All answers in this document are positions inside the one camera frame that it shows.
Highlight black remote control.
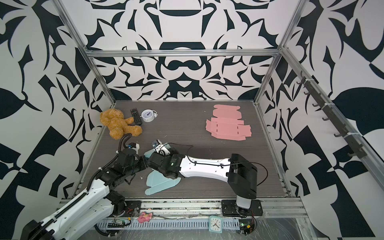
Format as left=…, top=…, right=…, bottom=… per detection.
left=130, top=108, right=142, bottom=126

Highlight pink flat paper boxes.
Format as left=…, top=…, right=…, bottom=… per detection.
left=206, top=105, right=252, bottom=141

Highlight small electronics board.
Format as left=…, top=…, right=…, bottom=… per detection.
left=239, top=218, right=258, bottom=236

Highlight white slotted cable duct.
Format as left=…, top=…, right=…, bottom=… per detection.
left=98, top=218, right=241, bottom=231

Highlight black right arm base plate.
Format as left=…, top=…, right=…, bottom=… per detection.
left=221, top=200, right=264, bottom=217

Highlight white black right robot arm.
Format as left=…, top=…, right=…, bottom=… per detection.
left=148, top=153, right=258, bottom=215

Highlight light blue paper box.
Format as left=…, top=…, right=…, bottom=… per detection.
left=144, top=143, right=181, bottom=196

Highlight black wall hook rail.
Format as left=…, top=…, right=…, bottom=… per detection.
left=297, top=73, right=368, bottom=159

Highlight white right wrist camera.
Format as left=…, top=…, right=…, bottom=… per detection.
left=151, top=140, right=171, bottom=156

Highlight green square clock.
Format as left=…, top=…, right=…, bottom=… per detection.
left=209, top=216, right=223, bottom=234

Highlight white round alarm clock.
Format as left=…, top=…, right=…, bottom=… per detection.
left=141, top=109, right=158, bottom=123

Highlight pink small toy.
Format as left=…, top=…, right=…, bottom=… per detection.
left=138, top=212, right=153, bottom=224

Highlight brown teddy bear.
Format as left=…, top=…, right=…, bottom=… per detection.
left=100, top=109, right=143, bottom=140

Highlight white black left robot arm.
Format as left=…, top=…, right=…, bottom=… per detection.
left=21, top=134, right=147, bottom=240

